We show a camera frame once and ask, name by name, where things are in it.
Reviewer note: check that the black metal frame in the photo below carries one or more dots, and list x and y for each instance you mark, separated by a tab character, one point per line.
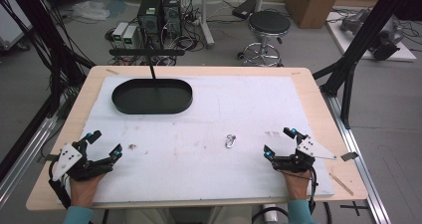
358	44
49	44

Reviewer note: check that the white power supply unit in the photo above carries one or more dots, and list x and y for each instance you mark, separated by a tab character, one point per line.
130	37
118	34

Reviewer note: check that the black computer tower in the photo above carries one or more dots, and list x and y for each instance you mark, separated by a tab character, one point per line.
150	18
171	13

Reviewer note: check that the white table leg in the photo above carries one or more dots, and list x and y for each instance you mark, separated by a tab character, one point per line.
206	21

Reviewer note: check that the person's right hand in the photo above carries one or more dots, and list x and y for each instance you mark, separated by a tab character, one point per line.
297	185

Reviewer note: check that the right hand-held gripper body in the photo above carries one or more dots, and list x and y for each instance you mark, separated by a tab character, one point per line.
315	149

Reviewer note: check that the clear plastic bag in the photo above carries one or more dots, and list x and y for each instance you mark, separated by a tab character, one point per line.
91	10

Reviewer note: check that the small brown scrap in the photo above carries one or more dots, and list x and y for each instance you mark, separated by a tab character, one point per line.
132	146

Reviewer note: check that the silver metal carabiner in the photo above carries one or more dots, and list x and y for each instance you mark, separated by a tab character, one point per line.
230	141

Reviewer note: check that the grey and black device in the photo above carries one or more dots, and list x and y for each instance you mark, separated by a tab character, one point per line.
384	38

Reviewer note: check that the white board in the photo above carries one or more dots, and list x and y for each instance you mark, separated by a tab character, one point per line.
345	41

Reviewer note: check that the flat black box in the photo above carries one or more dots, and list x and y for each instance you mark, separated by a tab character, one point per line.
244	9

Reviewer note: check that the black tape piece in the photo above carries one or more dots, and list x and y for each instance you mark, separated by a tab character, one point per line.
349	156

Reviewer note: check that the cardboard box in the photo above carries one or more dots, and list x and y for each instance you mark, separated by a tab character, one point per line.
312	5

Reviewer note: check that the black round stool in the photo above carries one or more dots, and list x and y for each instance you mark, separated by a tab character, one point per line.
268	23

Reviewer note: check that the thin wooden stick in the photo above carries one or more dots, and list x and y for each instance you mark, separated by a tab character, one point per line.
341	184

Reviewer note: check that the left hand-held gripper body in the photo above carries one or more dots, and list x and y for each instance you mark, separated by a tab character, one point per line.
68	159

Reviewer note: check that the black bar on stand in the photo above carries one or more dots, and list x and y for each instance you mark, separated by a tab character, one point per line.
146	52

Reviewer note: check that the person's left hand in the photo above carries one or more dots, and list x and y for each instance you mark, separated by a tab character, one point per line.
84	190

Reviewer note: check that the white foam mat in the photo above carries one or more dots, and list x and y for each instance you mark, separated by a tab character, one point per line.
199	124

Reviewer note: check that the black oval tray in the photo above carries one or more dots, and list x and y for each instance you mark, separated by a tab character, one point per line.
152	98

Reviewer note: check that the aluminium rail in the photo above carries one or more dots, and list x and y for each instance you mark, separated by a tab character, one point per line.
26	154
361	171

